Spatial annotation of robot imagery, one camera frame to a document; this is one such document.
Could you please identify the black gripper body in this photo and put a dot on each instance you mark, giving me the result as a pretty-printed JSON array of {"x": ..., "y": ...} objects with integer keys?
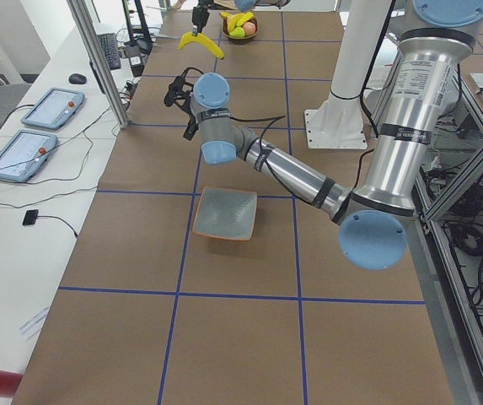
[
  {"x": 190, "y": 125},
  {"x": 199, "y": 15}
]

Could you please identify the yellow banana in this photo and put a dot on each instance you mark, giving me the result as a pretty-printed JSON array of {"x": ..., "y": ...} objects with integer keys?
[
  {"x": 234, "y": 20},
  {"x": 189, "y": 38}
]

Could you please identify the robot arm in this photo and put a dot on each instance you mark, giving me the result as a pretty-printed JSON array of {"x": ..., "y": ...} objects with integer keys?
[
  {"x": 372, "y": 217},
  {"x": 244, "y": 5}
]

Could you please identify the woven fruit basket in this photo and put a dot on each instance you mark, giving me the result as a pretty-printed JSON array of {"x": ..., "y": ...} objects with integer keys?
[{"x": 226, "y": 30}]

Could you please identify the grey square plate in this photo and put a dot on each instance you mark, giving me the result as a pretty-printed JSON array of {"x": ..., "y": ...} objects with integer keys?
[{"x": 226, "y": 214}]

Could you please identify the green pear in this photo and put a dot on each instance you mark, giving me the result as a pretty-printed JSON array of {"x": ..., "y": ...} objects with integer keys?
[{"x": 237, "y": 32}]

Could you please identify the red apple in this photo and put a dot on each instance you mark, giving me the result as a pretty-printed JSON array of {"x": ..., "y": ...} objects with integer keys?
[{"x": 249, "y": 28}]

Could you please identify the black keyboard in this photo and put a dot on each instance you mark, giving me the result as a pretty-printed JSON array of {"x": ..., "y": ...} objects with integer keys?
[{"x": 108, "y": 45}]

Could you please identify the black computer mouse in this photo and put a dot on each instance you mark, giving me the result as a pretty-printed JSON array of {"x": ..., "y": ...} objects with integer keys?
[{"x": 77, "y": 78}]

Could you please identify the far teach pendant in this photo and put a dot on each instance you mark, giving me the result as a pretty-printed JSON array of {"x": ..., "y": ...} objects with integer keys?
[{"x": 54, "y": 109}]

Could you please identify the teach pendant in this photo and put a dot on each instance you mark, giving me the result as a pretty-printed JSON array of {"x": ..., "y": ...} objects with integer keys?
[
  {"x": 54, "y": 109},
  {"x": 24, "y": 154}
]

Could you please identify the near teach pendant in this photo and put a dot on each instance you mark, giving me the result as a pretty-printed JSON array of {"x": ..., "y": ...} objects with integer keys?
[{"x": 24, "y": 154}]

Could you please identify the small black puck device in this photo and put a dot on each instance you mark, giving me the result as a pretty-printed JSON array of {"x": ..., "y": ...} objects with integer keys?
[{"x": 30, "y": 217}]

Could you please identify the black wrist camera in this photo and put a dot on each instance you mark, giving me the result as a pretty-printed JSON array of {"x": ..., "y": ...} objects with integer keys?
[{"x": 179, "y": 94}]

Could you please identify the aluminium frame post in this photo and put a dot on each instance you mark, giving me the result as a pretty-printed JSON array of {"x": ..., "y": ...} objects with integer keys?
[{"x": 85, "y": 25}]

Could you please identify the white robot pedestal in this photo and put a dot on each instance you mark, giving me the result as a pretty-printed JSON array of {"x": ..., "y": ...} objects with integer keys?
[{"x": 338, "y": 123}]

